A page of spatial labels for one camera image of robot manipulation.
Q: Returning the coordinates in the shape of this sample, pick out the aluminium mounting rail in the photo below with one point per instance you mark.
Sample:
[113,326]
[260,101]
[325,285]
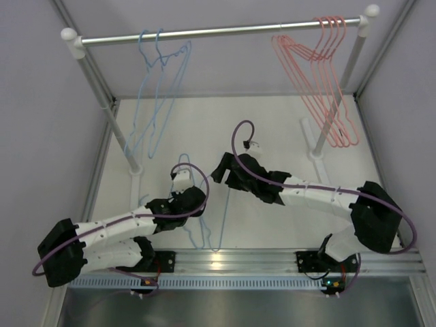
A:
[283,262]

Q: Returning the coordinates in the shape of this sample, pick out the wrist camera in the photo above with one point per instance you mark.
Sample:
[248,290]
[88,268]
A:
[253,149]
[181,180]

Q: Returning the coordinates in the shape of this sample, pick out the pink hung hanger one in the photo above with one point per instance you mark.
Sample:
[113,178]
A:
[316,88]

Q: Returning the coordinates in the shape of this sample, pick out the slotted grey cable duct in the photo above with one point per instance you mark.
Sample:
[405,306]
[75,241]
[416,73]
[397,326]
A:
[114,282]

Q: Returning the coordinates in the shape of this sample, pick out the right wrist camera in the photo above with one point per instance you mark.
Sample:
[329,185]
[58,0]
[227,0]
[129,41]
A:
[253,149]

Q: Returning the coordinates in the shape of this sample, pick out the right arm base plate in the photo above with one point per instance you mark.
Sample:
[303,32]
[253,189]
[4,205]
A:
[309,261]

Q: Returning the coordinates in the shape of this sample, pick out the grey clothes rack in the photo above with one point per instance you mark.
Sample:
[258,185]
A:
[78,44]

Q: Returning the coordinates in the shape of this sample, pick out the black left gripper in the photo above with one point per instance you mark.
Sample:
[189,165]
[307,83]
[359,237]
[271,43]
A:
[176,195]

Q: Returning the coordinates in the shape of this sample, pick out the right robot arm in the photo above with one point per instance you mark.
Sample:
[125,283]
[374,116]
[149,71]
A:
[373,215]

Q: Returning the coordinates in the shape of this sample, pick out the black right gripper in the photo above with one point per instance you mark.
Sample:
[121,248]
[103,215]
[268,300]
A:
[219,174]

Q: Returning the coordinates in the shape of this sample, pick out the pink hung hanger two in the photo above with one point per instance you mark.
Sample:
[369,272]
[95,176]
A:
[327,85]

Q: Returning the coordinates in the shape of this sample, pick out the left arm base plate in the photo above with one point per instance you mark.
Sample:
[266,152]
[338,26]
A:
[161,261]

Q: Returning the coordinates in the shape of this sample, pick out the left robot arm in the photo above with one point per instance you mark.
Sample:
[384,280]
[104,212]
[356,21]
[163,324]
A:
[73,249]

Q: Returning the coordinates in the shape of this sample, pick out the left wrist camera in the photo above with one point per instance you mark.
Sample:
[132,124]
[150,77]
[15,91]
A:
[181,180]

